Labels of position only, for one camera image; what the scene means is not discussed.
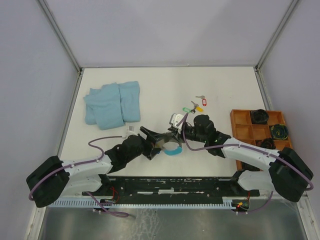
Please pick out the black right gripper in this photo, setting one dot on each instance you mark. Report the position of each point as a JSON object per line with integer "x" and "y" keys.
{"x": 177, "y": 135}

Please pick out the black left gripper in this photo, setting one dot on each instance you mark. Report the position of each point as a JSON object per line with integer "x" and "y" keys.
{"x": 150, "y": 141}

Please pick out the metal key organizer blue handle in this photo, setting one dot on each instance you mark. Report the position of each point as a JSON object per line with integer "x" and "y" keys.
{"x": 169, "y": 144}

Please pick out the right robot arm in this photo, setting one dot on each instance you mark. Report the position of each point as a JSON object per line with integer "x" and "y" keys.
{"x": 281, "y": 171}

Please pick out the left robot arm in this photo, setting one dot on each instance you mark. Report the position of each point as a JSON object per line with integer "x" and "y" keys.
{"x": 55, "y": 177}

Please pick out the loose key green tag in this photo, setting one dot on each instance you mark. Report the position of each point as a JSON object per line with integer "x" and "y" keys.
{"x": 188, "y": 110}

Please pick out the loose key yellow tag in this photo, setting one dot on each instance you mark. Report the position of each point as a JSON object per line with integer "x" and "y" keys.
{"x": 196, "y": 107}

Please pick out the loose key red tag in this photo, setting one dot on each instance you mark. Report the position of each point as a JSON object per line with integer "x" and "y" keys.
{"x": 203, "y": 99}

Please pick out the orange compartment tray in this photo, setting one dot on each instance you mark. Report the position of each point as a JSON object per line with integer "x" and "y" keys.
{"x": 262, "y": 128}

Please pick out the light blue folded cloth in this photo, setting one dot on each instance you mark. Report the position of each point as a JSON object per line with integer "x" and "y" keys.
{"x": 113, "y": 105}

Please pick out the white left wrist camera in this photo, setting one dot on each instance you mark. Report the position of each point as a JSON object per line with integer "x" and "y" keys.
{"x": 130, "y": 131}

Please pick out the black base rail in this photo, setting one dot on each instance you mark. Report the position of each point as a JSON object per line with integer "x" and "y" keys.
{"x": 154, "y": 187}

